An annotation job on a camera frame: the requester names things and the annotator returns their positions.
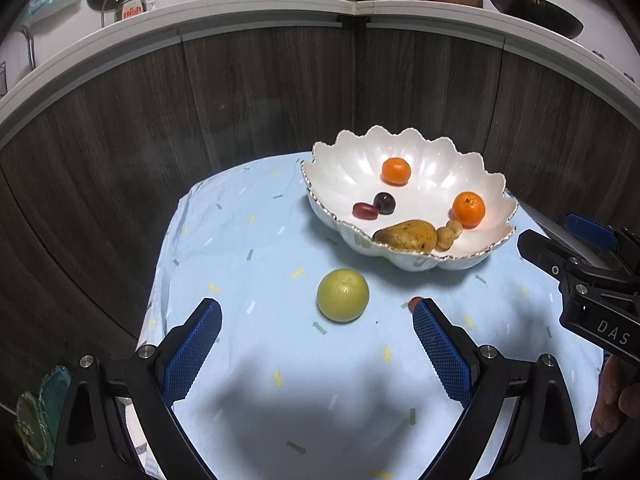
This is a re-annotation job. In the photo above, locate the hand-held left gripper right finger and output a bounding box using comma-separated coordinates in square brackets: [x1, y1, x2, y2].
[411, 297, 583, 480]

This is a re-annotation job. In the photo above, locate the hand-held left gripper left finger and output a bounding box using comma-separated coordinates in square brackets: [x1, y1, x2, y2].
[52, 297, 223, 480]

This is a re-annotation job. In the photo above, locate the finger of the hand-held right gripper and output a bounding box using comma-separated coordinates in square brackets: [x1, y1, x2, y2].
[565, 212, 640, 257]
[517, 228, 640, 297]

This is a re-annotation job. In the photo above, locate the orange tangerine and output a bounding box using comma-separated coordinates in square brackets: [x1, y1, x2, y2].
[381, 157, 412, 187]
[452, 191, 486, 228]

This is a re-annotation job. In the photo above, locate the green round guava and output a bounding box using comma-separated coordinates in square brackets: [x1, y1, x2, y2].
[316, 268, 370, 323]

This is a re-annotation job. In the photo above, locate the yellow mango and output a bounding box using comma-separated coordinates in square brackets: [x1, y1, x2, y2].
[372, 220, 438, 253]

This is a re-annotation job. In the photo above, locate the white scalloped bowl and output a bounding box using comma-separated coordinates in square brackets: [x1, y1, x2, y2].
[300, 126, 518, 273]

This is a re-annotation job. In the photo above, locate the person's right hand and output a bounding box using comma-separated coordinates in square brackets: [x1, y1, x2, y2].
[590, 358, 640, 439]

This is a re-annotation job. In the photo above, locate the light blue confetti tablecloth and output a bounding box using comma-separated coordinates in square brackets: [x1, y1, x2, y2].
[137, 150, 606, 480]

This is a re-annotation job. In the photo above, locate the green patterned cloth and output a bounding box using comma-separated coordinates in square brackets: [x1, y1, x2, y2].
[14, 365, 71, 468]

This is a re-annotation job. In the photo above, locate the black wok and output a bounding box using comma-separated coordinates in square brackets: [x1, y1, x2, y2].
[484, 0, 585, 40]

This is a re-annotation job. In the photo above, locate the green dish soap bottle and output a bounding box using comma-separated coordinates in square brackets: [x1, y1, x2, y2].
[114, 0, 146, 23]

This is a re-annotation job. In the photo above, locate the steel kitchen faucet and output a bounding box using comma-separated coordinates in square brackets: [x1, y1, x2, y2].
[17, 24, 38, 71]

